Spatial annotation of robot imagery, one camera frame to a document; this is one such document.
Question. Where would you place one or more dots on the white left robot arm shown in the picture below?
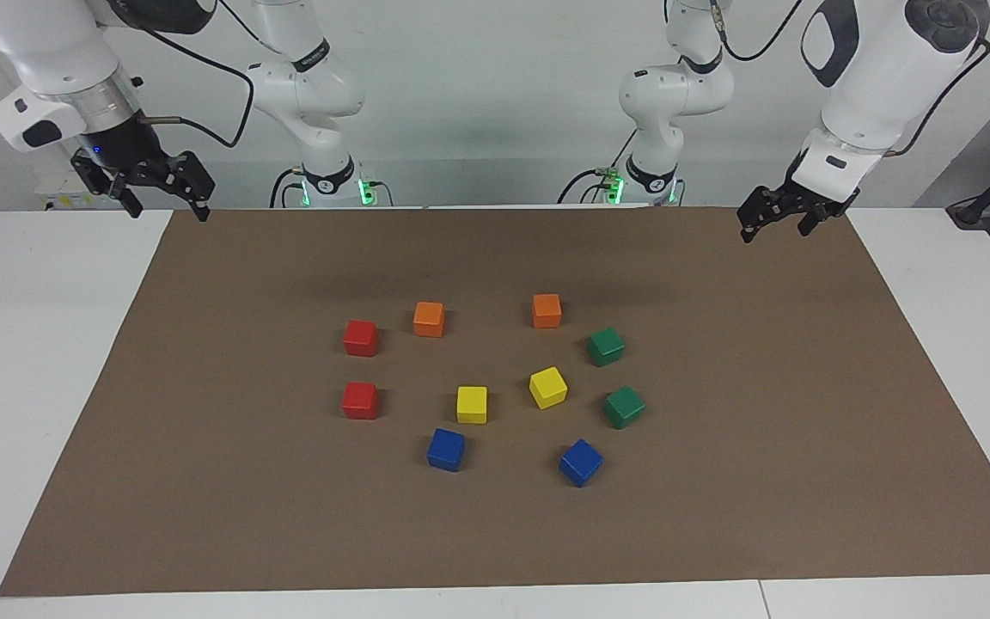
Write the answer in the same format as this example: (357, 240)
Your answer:
(882, 69)

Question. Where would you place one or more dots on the green wooden block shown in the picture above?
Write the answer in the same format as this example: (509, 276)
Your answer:
(605, 346)
(624, 407)

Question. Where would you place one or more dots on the blue wooden block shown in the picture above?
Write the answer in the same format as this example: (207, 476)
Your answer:
(580, 462)
(445, 449)

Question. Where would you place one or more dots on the brown table mat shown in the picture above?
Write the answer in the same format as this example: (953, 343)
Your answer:
(718, 516)

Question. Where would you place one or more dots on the white box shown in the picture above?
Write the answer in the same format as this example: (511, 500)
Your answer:
(57, 191)

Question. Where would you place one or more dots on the yellow wooden block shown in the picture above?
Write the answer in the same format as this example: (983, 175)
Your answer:
(472, 404)
(547, 387)

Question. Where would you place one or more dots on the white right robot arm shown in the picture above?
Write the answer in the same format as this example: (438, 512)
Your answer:
(31, 43)

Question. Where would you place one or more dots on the orange wooden block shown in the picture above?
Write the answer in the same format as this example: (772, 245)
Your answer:
(429, 319)
(546, 310)

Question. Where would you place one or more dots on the red wooden block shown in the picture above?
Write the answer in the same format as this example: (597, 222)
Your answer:
(360, 338)
(360, 401)

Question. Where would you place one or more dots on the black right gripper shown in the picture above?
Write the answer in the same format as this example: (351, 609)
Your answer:
(121, 142)

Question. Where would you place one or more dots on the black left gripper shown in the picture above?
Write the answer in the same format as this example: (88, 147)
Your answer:
(817, 196)

